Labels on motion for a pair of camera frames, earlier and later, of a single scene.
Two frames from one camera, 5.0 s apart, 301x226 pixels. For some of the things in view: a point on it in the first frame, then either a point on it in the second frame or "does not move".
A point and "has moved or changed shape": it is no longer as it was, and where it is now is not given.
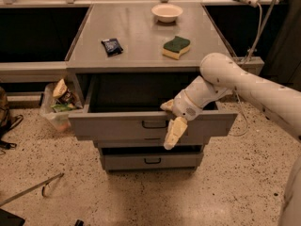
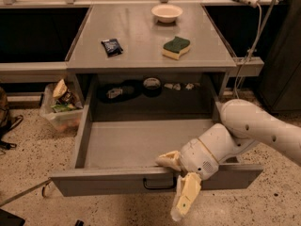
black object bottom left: (7, 218) does not move
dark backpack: (7, 123) does not move
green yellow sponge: (175, 47) does not move
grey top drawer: (126, 108) has moved or changed shape
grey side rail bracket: (252, 65) does not move
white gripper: (184, 107) -> (198, 158)
